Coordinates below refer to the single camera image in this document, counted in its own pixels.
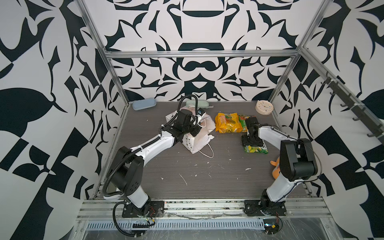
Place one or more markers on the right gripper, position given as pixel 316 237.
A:
pixel 245 142

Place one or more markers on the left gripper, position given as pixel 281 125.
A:
pixel 196 132

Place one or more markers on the green yellow candy packet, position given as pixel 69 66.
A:
pixel 257 149

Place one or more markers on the green snack packet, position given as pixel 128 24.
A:
pixel 242 120

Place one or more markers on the cartoon animal paper bag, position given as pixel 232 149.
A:
pixel 201 136

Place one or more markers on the yellow snack packet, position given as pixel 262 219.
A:
pixel 228 123

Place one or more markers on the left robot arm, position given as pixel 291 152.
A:
pixel 124 177

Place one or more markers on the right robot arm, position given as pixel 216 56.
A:
pixel 297 163

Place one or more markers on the round beige clock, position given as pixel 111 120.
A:
pixel 264 107

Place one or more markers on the orange fish toy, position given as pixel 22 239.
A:
pixel 276 171

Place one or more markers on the small circuit board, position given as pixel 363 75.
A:
pixel 272 227

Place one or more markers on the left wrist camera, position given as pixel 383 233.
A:
pixel 200 114

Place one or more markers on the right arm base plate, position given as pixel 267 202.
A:
pixel 261 208

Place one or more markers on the white cable duct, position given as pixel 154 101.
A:
pixel 205 224

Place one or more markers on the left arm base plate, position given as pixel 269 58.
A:
pixel 151 209

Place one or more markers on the black hook rail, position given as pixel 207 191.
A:
pixel 361 111

